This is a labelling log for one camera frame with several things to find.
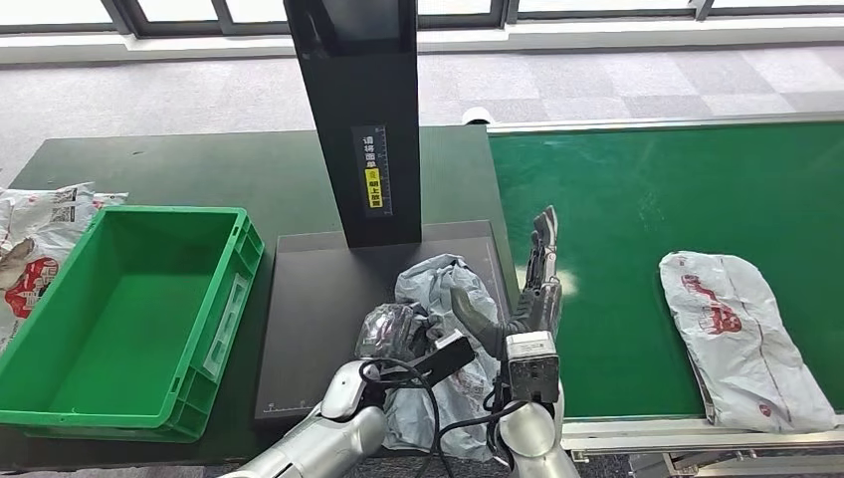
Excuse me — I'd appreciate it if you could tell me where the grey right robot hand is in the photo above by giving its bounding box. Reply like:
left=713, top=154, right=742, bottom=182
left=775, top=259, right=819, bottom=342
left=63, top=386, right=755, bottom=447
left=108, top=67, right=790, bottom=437
left=450, top=204, right=565, bottom=360

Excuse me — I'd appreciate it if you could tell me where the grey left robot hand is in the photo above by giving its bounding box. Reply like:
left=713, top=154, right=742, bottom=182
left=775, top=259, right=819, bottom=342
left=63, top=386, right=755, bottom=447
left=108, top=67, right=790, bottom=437
left=354, top=302, right=440, bottom=364

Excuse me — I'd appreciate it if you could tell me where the white poly parcel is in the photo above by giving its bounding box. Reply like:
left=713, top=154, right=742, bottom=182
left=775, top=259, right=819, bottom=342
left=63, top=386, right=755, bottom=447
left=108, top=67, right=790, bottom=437
left=382, top=253, right=513, bottom=463

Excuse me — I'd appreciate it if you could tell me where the long red-printed grey parcel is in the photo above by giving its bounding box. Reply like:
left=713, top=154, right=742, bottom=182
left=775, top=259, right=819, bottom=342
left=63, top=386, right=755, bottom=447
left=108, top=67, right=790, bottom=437
left=659, top=250, right=840, bottom=435

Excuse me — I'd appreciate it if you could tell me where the black inbound scanner machine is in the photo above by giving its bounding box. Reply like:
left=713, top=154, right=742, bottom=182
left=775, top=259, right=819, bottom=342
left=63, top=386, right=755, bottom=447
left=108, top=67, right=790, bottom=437
left=253, top=0, right=523, bottom=423

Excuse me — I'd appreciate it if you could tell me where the green conveyor belt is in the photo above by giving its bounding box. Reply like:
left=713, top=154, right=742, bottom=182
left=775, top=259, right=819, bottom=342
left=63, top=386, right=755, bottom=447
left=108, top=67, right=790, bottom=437
left=488, top=121, right=844, bottom=420

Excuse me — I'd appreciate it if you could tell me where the white parcel with shipping label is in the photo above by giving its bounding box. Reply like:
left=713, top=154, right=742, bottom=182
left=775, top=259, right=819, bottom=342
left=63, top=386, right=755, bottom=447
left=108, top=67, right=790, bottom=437
left=0, top=182, right=129, bottom=355

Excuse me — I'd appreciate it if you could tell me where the brown paper parcel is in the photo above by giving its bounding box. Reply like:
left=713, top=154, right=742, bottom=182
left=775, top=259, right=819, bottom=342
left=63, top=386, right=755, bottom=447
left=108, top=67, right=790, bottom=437
left=0, top=237, right=36, bottom=272

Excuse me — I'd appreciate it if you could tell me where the black and yellow label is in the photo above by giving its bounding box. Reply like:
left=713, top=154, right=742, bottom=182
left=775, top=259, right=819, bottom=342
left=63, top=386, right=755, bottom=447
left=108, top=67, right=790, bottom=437
left=350, top=124, right=394, bottom=218

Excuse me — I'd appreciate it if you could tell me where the dark green table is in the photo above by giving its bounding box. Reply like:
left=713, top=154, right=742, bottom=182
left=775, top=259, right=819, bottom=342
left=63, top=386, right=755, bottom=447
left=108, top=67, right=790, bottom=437
left=0, top=124, right=523, bottom=471

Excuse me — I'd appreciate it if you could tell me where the green plastic crate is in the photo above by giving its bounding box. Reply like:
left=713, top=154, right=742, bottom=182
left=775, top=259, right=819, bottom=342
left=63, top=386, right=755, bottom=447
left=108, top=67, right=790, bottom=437
left=0, top=205, right=267, bottom=444

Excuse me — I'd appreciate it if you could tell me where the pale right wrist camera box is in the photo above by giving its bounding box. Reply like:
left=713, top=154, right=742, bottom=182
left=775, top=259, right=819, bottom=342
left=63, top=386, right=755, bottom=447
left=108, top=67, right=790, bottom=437
left=504, top=331, right=561, bottom=405

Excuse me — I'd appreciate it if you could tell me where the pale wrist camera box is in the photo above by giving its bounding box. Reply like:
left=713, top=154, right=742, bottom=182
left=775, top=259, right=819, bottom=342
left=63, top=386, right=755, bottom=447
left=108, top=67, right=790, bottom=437
left=504, top=331, right=561, bottom=405
left=395, top=330, right=478, bottom=391

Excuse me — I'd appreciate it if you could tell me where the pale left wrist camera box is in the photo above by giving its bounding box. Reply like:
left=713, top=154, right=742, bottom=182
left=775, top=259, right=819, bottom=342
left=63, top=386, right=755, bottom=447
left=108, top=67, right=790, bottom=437
left=395, top=330, right=478, bottom=391

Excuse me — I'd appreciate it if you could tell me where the black left camera cable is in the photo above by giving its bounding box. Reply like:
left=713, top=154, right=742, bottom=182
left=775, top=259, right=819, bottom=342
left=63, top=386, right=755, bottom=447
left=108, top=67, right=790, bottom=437
left=358, top=356, right=444, bottom=478

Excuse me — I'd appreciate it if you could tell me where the black camera cable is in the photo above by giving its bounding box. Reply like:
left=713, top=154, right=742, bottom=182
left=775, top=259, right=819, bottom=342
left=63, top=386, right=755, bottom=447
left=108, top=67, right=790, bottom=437
left=358, top=356, right=444, bottom=478
left=431, top=395, right=528, bottom=478

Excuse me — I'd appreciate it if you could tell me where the black right camera cable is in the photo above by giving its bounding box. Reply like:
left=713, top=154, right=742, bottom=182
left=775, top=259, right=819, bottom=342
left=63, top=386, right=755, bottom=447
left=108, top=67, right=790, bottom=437
left=431, top=395, right=528, bottom=478

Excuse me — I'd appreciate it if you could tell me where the dark window frame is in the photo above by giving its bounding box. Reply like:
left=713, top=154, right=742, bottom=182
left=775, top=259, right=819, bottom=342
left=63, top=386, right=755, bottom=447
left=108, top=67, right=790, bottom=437
left=0, top=0, right=844, bottom=34

